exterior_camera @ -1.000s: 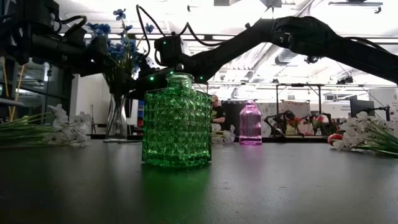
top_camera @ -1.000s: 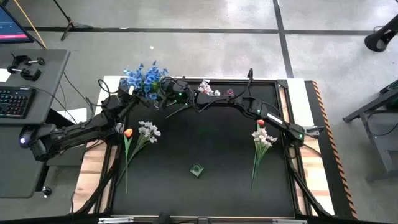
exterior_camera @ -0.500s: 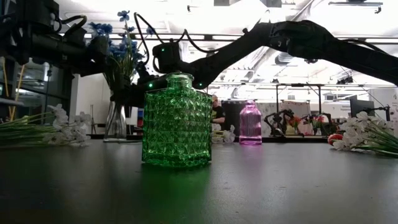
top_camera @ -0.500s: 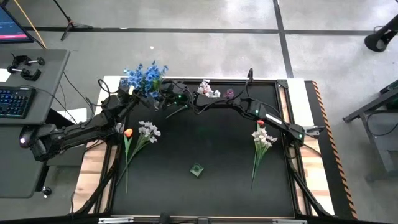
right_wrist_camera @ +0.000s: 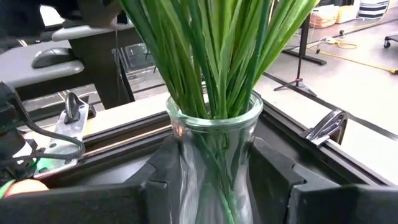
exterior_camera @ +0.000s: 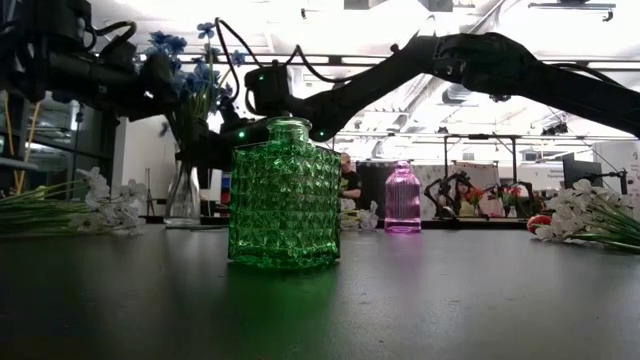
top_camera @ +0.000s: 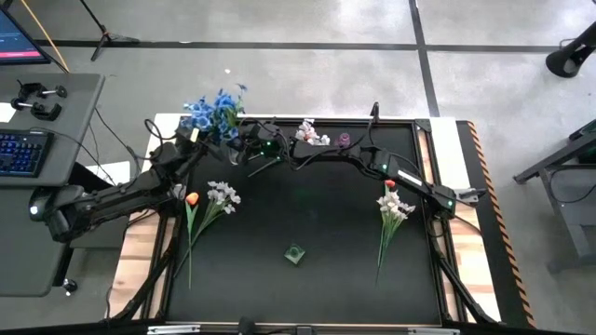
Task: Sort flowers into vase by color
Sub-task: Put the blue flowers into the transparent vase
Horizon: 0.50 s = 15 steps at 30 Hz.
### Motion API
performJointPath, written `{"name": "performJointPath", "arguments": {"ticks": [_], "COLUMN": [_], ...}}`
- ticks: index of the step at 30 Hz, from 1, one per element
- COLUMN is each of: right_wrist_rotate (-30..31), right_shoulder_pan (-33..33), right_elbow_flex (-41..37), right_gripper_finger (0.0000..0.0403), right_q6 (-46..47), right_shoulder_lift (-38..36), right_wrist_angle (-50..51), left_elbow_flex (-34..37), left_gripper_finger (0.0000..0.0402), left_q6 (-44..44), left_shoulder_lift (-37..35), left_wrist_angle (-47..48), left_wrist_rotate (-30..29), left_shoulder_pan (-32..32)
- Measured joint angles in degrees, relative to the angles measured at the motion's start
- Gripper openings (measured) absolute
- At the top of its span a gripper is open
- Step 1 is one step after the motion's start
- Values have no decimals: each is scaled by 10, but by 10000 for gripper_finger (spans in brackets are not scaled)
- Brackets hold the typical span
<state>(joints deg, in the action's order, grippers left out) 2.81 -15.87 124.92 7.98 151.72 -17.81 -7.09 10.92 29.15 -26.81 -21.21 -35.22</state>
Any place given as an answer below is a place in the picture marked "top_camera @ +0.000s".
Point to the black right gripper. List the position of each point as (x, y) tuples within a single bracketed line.
[(263, 139)]

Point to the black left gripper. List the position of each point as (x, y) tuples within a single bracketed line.
[(215, 150)]

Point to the white artificial flower bunch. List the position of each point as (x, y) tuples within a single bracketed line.
[(221, 191), (309, 135), (393, 202)]

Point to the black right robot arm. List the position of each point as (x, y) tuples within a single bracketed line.
[(419, 183)]

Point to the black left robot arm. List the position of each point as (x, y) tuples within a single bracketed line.
[(116, 195)]

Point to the clear glass vase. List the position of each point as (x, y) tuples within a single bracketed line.
[(233, 158)]

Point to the pink ribbed glass vase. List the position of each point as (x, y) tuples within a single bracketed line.
[(343, 139)]

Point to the green faceted glass vase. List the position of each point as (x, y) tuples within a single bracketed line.
[(294, 253)]

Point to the yellow label tag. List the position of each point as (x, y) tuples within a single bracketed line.
[(195, 135)]

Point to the grey side desk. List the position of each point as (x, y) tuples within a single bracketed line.
[(74, 139)]

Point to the black tripod stand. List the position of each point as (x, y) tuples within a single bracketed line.
[(107, 36)]

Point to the black C-clamp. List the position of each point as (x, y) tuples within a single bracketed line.
[(30, 88), (44, 112)]

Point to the backlit black keyboard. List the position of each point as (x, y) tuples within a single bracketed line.
[(23, 153)]

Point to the black desk caster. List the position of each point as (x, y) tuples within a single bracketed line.
[(70, 286)]

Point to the yellow pole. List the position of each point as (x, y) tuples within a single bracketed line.
[(44, 34)]

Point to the white paper note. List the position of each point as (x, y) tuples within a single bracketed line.
[(7, 112)]

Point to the grey low desk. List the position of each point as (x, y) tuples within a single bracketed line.
[(28, 260)]

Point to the computer screen with red bar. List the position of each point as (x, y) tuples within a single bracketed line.
[(18, 42)]

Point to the black edge with hazard stripe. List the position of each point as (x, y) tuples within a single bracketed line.
[(505, 260)]

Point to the black round stand base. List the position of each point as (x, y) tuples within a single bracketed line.
[(565, 62)]

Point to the black bracket post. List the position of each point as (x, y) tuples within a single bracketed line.
[(375, 111)]

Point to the black aluminium table frame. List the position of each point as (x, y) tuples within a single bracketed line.
[(421, 125)]

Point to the silver metal bracket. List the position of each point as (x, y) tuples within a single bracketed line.
[(172, 329), (433, 331)]

